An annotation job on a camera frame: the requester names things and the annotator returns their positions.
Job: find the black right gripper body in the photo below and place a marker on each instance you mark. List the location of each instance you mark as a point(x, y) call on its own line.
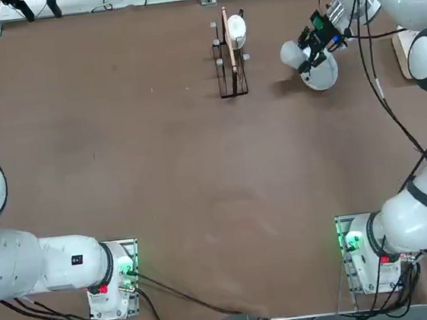
point(324, 37)

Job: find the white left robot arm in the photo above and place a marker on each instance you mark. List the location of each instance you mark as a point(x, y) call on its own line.
point(56, 264)

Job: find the white round plate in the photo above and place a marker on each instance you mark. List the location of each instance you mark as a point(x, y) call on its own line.
point(325, 75)

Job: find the beige lunch box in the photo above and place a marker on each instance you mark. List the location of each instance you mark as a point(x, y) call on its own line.
point(401, 52)

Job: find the black stand leg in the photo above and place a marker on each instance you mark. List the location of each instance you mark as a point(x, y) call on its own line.
point(54, 8)
point(23, 10)

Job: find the post foot bracket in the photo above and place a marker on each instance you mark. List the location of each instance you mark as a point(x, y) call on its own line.
point(209, 1)

